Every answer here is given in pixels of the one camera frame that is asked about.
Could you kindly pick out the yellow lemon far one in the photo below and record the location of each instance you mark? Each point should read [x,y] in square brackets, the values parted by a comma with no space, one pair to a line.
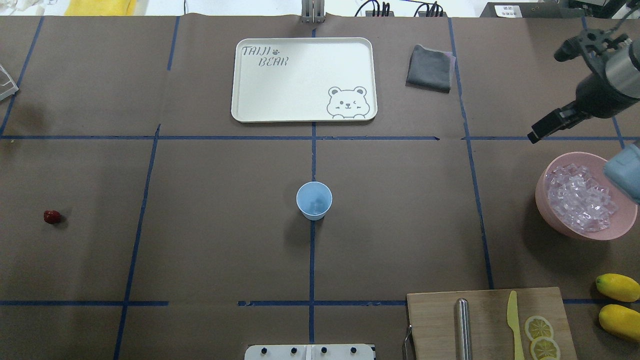
[620,321]

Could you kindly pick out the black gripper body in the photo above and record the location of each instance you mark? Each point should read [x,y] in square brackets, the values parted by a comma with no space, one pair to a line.
[593,94]

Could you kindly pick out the red strawberry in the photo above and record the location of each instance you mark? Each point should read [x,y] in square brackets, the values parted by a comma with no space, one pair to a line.
[52,217]

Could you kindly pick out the cream bear serving tray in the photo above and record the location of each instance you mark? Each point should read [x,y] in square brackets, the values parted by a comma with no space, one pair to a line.
[278,80]

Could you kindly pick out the aluminium frame post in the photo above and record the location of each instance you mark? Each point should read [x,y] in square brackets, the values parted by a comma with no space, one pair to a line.
[313,11]

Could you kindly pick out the yellow folded towel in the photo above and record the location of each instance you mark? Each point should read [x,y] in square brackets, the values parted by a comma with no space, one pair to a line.
[101,8]

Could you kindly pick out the light blue plastic cup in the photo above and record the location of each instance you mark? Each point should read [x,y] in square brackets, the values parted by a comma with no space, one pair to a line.
[314,200]

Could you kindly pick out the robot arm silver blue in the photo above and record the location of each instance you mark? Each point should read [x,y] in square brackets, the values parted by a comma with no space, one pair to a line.
[622,72]

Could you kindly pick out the folded grey cloth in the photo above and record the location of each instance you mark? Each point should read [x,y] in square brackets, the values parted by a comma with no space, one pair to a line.
[431,69]

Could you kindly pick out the yellow lemon near bowl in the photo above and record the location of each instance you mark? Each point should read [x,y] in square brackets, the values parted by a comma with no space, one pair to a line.
[618,287]

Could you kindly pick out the white wire cup rack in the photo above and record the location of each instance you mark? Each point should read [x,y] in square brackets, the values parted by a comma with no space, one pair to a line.
[8,86]

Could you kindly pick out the yellow plastic knife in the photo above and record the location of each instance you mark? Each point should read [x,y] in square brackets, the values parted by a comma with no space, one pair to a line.
[512,319]

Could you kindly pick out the lemon slices row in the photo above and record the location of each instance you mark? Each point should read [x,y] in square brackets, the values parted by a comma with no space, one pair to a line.
[542,345]

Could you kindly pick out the steel muddler black tip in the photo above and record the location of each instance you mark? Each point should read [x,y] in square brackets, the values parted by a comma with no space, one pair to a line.
[463,342]

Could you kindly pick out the wooden cutting board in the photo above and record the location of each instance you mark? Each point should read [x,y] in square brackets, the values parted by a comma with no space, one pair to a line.
[434,323]

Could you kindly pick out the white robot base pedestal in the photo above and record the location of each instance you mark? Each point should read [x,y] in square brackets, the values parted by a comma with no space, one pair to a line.
[339,351]

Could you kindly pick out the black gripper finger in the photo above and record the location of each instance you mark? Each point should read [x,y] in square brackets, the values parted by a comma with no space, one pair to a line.
[556,120]

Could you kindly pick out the pink bowl of ice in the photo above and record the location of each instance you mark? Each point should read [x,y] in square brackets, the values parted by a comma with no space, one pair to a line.
[576,199]

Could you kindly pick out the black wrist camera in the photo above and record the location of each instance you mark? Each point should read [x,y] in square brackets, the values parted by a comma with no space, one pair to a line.
[591,42]

